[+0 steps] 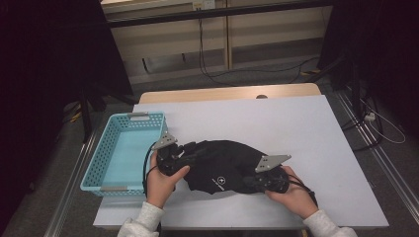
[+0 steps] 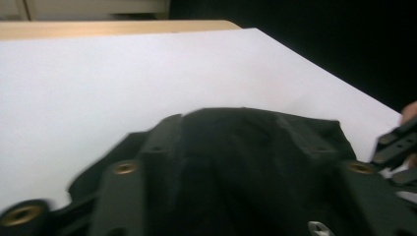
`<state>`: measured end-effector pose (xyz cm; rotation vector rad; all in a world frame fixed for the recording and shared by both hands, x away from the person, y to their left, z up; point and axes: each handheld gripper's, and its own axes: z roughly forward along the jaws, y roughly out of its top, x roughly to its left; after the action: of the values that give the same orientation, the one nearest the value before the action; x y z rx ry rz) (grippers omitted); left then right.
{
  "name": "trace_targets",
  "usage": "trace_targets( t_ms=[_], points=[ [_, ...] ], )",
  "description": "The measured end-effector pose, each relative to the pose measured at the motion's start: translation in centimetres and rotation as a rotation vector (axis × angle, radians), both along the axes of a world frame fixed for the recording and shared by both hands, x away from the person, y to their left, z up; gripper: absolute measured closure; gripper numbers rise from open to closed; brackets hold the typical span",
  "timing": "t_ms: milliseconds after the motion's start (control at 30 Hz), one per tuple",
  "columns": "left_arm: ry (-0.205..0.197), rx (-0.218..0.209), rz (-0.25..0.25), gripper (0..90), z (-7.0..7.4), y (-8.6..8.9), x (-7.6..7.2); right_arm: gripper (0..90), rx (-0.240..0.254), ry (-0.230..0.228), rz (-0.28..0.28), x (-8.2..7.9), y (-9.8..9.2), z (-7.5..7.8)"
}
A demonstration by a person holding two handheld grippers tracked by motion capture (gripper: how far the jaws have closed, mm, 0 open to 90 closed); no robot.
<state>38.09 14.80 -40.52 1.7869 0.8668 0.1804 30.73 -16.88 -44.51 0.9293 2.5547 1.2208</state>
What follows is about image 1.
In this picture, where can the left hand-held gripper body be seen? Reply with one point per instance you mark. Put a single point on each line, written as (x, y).
(166, 158)

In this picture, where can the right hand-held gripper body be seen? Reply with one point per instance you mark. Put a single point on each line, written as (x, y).
(270, 181)

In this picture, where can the black pants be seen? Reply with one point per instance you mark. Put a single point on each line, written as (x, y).
(224, 164)

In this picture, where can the light blue plastic basket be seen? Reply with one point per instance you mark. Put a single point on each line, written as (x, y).
(128, 154)

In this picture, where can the person's left hand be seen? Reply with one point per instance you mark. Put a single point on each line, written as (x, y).
(159, 187)

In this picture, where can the person's right hand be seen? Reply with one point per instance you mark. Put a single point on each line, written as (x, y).
(296, 200)

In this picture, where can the wooden table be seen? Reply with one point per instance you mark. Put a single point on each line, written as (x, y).
(171, 95)

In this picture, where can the white table cover sheet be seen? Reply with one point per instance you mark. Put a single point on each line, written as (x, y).
(313, 125)

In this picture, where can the black metal stand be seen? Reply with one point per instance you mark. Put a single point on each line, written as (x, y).
(355, 85)
(86, 118)

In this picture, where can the wooden cabinet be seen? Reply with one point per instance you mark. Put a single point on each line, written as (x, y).
(171, 36)

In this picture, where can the white plug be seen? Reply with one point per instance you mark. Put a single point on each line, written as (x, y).
(370, 116)

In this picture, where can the black metal bar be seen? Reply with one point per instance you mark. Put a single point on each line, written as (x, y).
(214, 13)

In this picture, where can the black curtain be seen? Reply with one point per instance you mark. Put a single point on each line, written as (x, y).
(388, 49)
(49, 65)

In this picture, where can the aluminium floor rail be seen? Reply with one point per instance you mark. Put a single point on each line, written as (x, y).
(392, 171)
(70, 187)

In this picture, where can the white wall socket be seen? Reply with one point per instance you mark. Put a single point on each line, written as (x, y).
(204, 4)

